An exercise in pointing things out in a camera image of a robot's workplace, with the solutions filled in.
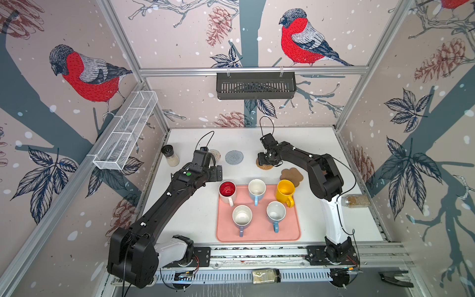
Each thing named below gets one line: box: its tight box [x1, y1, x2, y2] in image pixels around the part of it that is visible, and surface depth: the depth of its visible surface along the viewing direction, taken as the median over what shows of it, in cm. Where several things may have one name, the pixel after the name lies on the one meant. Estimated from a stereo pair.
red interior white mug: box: [218, 180, 237, 208], surface depth 87 cm
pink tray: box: [216, 185, 277, 242], surface depth 83 cm
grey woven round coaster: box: [225, 149, 245, 166], surface depth 109 cm
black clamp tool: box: [377, 270, 414, 288], surface depth 69 cm
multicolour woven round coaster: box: [208, 149, 222, 164], surface depth 109 cm
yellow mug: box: [275, 179, 296, 208], surface depth 87 cm
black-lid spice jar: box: [160, 144, 180, 168], surface depth 98 cm
